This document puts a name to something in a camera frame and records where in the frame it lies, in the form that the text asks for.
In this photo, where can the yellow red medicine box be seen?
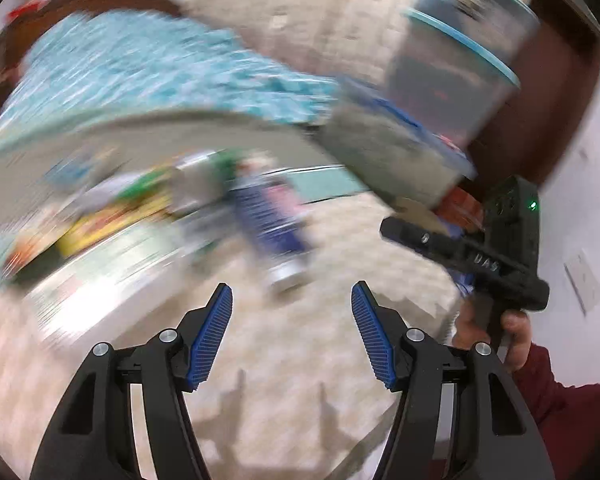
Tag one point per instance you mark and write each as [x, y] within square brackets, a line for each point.
[95, 227]

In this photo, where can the right hand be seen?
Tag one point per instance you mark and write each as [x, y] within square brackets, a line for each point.
[515, 324]

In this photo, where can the orange red gift bag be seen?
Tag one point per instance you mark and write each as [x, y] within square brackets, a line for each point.
[459, 208]

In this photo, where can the dark wooden door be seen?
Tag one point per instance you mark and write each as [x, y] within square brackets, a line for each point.
[558, 69]

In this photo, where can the blue and pink can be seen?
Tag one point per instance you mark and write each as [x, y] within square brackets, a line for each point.
[265, 213]

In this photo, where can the carved dark wooden headboard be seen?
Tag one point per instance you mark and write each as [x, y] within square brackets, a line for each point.
[29, 25]

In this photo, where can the teal-lidded clear storage bin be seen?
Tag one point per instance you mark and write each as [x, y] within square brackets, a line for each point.
[451, 71]

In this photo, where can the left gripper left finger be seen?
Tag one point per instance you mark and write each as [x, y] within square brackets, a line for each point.
[90, 435]

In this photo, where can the green aluminium can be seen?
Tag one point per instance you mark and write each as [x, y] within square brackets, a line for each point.
[188, 184]

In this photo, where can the dark red sleeve forearm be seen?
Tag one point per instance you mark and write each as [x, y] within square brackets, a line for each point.
[568, 418]

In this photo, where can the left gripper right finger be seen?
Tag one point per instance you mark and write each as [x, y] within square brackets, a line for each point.
[493, 433]

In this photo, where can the blue-lidded clear storage bin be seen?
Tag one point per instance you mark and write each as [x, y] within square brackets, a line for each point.
[387, 150]

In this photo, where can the white wall switch plate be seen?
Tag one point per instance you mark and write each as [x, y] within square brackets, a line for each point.
[584, 281]

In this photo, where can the teal patterned blanket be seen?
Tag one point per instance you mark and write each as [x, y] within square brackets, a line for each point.
[147, 60]

